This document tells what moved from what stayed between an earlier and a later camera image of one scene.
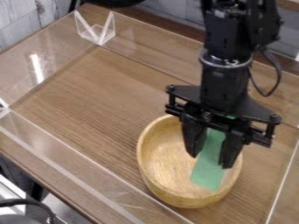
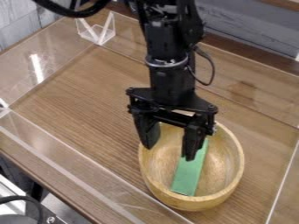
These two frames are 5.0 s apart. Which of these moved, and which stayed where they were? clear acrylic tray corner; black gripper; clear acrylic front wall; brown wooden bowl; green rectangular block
Moved: black gripper; green rectangular block
Stayed: clear acrylic front wall; clear acrylic tray corner; brown wooden bowl
